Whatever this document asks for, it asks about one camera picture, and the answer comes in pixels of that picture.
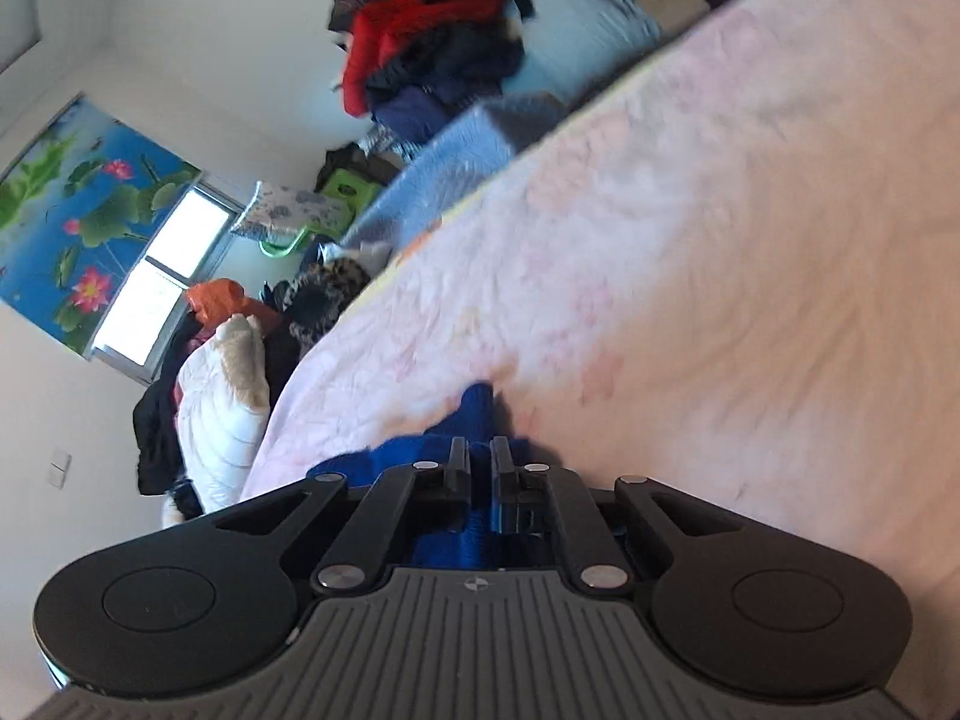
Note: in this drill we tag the green plastic stool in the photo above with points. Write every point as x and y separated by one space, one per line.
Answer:
346 185

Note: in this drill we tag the red garment on pile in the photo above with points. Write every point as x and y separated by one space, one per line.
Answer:
383 28

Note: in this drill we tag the light blue fleece blanket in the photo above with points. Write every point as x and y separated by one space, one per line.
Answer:
478 144

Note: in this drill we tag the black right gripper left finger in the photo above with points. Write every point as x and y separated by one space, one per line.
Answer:
184 609

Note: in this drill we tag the leopard print garment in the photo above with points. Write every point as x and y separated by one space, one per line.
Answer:
314 301

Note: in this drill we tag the white wall switch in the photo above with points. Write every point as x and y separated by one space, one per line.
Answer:
59 466

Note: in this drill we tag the floral pillow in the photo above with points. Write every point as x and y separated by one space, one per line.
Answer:
278 214

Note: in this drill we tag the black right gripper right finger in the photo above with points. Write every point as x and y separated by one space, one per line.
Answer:
741 604

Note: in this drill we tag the window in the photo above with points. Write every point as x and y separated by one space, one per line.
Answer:
139 322

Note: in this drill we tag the white quilted duvet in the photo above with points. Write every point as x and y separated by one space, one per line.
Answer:
223 411

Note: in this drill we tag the black garment by duvet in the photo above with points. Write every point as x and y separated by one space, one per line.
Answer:
154 417

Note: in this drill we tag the blue knit sweater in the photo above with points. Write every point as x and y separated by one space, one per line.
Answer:
478 419

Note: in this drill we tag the grey bundled bedding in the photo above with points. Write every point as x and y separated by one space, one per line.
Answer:
573 46

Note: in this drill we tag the orange garment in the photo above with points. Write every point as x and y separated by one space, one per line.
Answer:
215 302

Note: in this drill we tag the lotus print roller blind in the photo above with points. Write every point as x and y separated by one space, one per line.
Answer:
79 207

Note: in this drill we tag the pink floral bedspread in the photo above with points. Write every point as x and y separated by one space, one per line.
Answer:
736 272

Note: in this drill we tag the dark clothes pile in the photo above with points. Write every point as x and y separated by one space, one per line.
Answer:
413 65

